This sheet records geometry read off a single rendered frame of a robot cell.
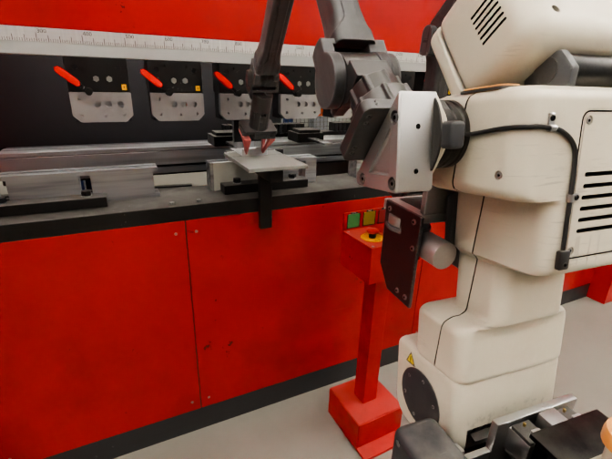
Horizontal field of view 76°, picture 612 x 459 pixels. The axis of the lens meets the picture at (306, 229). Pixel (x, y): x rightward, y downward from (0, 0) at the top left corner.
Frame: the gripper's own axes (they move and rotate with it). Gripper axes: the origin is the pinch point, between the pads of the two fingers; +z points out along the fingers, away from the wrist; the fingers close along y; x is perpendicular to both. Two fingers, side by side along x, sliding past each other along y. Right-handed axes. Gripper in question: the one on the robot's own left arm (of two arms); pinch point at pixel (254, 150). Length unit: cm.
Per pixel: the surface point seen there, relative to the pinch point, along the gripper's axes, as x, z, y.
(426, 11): -27, -37, -69
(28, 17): -21, -27, 54
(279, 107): -12.3, -7.7, -11.4
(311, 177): -1.3, 14.6, -24.5
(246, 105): -11.4, -9.1, 0.3
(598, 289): 50, 82, -216
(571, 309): 54, 89, -192
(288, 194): 10.0, 11.0, -10.0
